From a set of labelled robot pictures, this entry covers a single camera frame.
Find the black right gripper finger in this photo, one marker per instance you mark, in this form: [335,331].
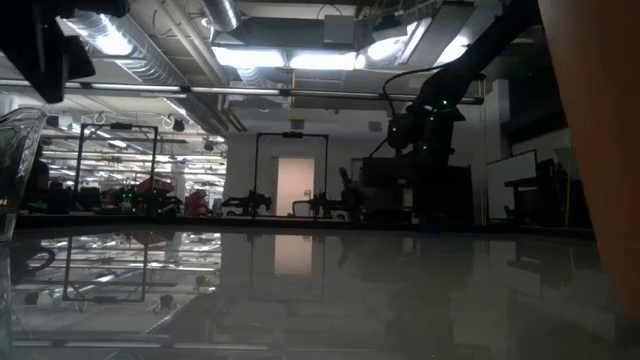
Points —
[426,195]
[444,195]

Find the small blue block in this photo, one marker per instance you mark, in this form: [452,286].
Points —
[430,228]

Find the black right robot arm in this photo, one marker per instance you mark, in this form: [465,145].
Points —
[480,50]

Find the black background robot arm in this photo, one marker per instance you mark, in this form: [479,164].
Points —
[247,202]
[325,205]

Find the black cabinet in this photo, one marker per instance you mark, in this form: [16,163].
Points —
[462,195]
[380,185]

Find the whiteboard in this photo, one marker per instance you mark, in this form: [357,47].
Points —
[510,175]

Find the clear plastic bin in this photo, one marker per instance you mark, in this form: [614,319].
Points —
[20,165]

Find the person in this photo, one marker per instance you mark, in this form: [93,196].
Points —
[37,175]

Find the ceiling light panel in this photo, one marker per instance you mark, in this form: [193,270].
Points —
[250,57]
[322,61]

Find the grey ceiling box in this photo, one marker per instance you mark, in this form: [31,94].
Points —
[340,30]

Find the door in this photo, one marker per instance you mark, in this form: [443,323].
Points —
[295,185]

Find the orange plastic bin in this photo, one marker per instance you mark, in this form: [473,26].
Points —
[600,150]

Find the red machine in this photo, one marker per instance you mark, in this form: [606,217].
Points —
[197,202]
[155,186]

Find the wall vent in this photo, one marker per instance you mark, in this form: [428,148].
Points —
[375,126]
[297,124]

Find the black ceiling camera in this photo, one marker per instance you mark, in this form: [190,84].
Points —
[52,121]
[178,125]

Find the corrugated silver air duct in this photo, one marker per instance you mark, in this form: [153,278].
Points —
[145,55]

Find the black frame workstation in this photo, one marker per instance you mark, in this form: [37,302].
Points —
[121,126]
[292,135]

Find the long horizontal metal rail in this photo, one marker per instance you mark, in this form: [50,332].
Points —
[300,93]

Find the round silver duct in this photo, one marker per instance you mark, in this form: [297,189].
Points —
[222,15]

